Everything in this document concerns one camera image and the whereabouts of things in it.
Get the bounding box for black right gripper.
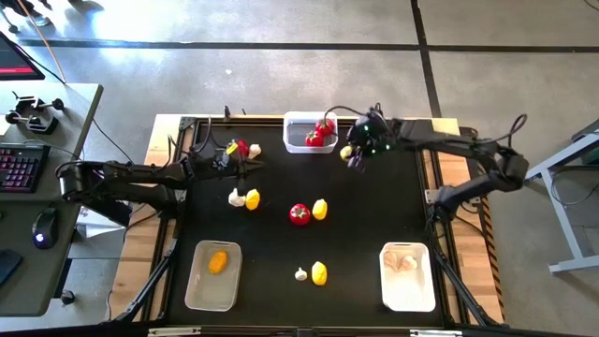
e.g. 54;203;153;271
346;110;400;172

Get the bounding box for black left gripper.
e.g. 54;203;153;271
186;148;266;182

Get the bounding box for orange-yellow lemon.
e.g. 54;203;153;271
207;249;229;275

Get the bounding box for white plastic basket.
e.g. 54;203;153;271
183;239;243;313
378;241;437;314

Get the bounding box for small translucent plastic basket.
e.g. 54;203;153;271
282;110;340;154

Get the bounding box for wooden table board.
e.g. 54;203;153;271
108;113;506;327

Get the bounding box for black support strut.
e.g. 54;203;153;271
111;233;182;324
428;219;500;328

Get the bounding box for black-yellow hazard tape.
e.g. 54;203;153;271
470;126;507;324

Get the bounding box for white paper sheets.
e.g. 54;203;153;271
74;203;124;241

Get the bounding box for grey office desk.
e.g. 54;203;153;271
0;82;105;319

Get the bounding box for black computer mouse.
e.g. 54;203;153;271
31;207;60;250

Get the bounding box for black bench clamp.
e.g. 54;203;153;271
11;91;66;116
4;110;61;136

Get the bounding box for grey metal stand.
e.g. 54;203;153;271
517;119;599;275

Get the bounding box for backlit black keyboard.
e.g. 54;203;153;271
0;143;51;194

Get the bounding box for thin wooden stick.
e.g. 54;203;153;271
17;0;67;84

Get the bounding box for black desk monitor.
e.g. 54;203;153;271
0;31;47;81

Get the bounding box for black flat pad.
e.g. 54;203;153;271
0;249;23;287

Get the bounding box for dark chair base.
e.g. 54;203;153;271
0;0;52;35

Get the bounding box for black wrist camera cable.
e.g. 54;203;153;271
166;116;214;160
322;103;380;127

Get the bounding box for silver bracket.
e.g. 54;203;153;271
410;329;463;337
148;327;202;337

